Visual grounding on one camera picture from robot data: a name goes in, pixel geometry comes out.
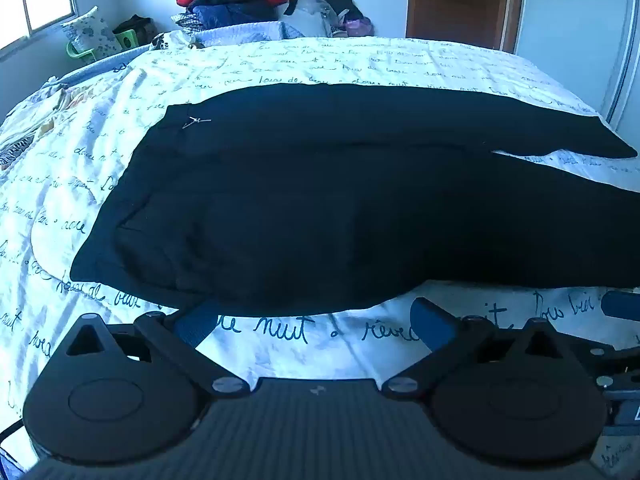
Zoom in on black bag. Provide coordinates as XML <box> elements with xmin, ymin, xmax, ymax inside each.
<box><xmin>113</xmin><ymin>15</ymin><xmax>157</xmax><ymax>47</ymax></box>

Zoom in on floral pillow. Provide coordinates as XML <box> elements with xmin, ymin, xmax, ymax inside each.
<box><xmin>60</xmin><ymin>6</ymin><xmax>124</xmax><ymax>64</ymax></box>

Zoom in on green plastic chair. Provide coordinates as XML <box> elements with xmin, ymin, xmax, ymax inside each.
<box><xmin>66</xmin><ymin>29</ymin><xmax>139</xmax><ymax>64</ymax></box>

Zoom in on patterned crumpled cloth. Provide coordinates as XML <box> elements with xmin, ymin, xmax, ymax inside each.
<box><xmin>151</xmin><ymin>31</ymin><xmax>197</xmax><ymax>52</ymax></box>

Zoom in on navy quilted jacket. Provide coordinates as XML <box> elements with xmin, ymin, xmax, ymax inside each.
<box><xmin>187</xmin><ymin>4</ymin><xmax>286</xmax><ymax>29</ymax></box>

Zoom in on white script-printed bedspread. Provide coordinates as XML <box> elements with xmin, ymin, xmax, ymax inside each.
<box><xmin>0</xmin><ymin>35</ymin><xmax>640</xmax><ymax>480</ymax></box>

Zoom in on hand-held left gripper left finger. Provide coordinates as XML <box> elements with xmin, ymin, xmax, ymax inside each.
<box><xmin>65</xmin><ymin>302</ymin><xmax>252</xmax><ymax>398</ymax></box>

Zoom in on white wardrobe door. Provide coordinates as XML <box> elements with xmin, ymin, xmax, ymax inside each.
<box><xmin>515</xmin><ymin>0</ymin><xmax>640</xmax><ymax>137</ymax></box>

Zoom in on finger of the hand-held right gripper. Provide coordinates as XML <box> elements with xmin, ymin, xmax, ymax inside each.
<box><xmin>601</xmin><ymin>289</ymin><xmax>640</xmax><ymax>319</ymax></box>
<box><xmin>570</xmin><ymin>346</ymin><xmax>640</xmax><ymax>386</ymax></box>

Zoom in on black garment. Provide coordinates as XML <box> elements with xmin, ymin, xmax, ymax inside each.
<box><xmin>315</xmin><ymin>0</ymin><xmax>367</xmax><ymax>25</ymax></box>

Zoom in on black pants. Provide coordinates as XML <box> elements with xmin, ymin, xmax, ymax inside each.
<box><xmin>70</xmin><ymin>82</ymin><xmax>640</xmax><ymax>318</ymax></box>

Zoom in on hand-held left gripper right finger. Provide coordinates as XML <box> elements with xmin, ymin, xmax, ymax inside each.
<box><xmin>380</xmin><ymin>296</ymin><xmax>569</xmax><ymax>402</ymax></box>

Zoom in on floral yellow cloth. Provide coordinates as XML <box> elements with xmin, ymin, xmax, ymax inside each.
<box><xmin>0</xmin><ymin>79</ymin><xmax>67</xmax><ymax>172</ymax></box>

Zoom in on blue quilted mattress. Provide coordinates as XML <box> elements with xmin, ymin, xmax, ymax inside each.
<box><xmin>47</xmin><ymin>21</ymin><xmax>307</xmax><ymax>83</ymax></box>

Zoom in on wooden door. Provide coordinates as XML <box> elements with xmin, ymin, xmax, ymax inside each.
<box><xmin>405</xmin><ymin>0</ymin><xmax>527</xmax><ymax>54</ymax></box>

